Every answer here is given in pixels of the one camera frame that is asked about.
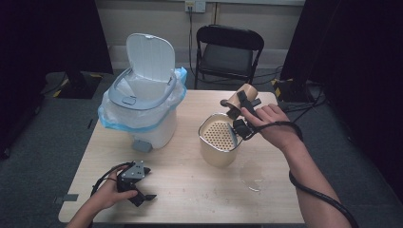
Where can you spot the black stand base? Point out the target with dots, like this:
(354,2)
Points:
(79,87)
(294,91)

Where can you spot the wet spill patch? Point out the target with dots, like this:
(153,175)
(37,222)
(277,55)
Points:
(252,179)

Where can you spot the beige perforated crisper plate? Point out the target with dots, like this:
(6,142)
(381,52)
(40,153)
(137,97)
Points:
(218,136)

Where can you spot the white pedal trash bin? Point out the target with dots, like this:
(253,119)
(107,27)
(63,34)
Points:
(152,57)

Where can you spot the beige air fryer basket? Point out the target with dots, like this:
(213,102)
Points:
(217,156)

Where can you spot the white wall socket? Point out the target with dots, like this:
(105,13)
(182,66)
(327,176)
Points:
(195,5)

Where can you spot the black folding chair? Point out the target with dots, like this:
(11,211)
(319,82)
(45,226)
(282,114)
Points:
(226,58)

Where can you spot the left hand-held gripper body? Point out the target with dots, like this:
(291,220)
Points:
(133,172)

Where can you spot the grey floor tape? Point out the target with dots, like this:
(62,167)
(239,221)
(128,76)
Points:
(67,198)

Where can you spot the translucent blue-edged bin bag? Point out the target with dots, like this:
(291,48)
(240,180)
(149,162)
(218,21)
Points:
(126,117)

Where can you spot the black curtain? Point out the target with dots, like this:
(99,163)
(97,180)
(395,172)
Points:
(358,63)
(47,38)

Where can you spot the person's right hand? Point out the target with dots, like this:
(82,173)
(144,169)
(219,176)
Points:
(275,117)

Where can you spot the person's left hand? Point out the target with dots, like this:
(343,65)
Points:
(109,193)

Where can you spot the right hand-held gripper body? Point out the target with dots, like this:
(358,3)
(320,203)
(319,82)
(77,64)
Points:
(243,129)

